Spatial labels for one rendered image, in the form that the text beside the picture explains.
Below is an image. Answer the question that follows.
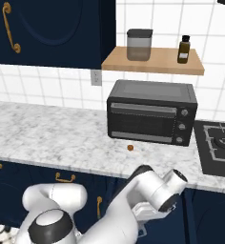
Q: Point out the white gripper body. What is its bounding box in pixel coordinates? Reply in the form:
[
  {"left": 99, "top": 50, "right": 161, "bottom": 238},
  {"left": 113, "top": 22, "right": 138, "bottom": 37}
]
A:
[{"left": 132, "top": 203, "right": 177, "bottom": 238}]

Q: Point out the navy drawer front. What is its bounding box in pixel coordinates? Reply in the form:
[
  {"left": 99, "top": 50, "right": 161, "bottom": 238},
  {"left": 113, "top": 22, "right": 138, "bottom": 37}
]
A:
[
  {"left": 0, "top": 158, "right": 31, "bottom": 228},
  {"left": 28, "top": 165, "right": 125, "bottom": 204}
]

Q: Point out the navy base cupboard door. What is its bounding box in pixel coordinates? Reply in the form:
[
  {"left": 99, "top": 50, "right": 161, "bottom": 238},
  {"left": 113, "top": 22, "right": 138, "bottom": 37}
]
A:
[
  {"left": 183, "top": 188, "right": 225, "bottom": 244},
  {"left": 73, "top": 185, "right": 125, "bottom": 234}
]

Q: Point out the black hob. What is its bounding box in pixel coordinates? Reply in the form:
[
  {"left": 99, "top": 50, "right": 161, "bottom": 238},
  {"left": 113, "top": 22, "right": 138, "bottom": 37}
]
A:
[{"left": 193, "top": 119, "right": 225, "bottom": 179}]

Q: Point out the black toaster oven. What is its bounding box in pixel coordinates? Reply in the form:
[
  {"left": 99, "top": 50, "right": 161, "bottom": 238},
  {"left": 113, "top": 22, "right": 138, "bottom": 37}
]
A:
[{"left": 106, "top": 79, "right": 199, "bottom": 148}]

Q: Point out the brown bottle with black cap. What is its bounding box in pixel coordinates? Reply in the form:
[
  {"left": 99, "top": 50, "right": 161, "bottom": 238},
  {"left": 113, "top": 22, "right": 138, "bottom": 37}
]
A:
[{"left": 176, "top": 34, "right": 192, "bottom": 65}]

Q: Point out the grey lidded canister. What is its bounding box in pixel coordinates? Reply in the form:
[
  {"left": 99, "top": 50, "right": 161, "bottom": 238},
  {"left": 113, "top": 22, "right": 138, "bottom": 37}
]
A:
[{"left": 126, "top": 28, "right": 153, "bottom": 62}]

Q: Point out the gold base cupboard handle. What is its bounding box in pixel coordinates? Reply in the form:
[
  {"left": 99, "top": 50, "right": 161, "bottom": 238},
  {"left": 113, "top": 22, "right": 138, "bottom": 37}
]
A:
[{"left": 96, "top": 195, "right": 104, "bottom": 220}]

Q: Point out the white wall socket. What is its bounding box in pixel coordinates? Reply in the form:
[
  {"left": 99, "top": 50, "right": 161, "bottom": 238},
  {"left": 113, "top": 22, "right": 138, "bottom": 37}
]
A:
[{"left": 91, "top": 69, "right": 103, "bottom": 87}]

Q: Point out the wooden wall shelf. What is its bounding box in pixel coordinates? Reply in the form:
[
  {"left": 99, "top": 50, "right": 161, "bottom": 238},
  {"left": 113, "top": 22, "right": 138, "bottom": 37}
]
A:
[{"left": 100, "top": 46, "right": 206, "bottom": 76}]

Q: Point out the navy wall cupboard door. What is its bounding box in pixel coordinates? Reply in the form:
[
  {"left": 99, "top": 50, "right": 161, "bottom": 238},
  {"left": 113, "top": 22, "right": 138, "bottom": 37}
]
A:
[{"left": 0, "top": 0, "right": 103, "bottom": 70}]

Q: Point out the gold cupboard door handle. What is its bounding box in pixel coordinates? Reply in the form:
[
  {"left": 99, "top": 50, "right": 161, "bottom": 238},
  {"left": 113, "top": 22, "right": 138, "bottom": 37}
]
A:
[{"left": 2, "top": 2, "right": 22, "bottom": 54}]

